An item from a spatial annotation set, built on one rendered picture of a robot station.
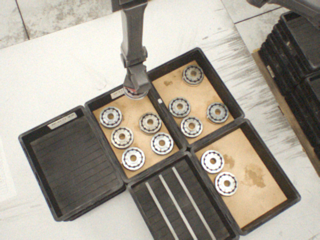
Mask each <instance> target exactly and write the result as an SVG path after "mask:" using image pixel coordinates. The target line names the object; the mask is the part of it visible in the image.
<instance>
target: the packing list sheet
mask: <svg viewBox="0 0 320 240"><path fill-rule="evenodd" d="M16 195H18V194H17V191H16V187H15V184H14V181H13V179H12V176H11V172H10V169H9V165H8V162H7V159H6V155H5V152H4V148H3V143H2V137H1V134H0V202H2V201H4V200H7V199H10V198H11V197H13V196H16Z"/></svg>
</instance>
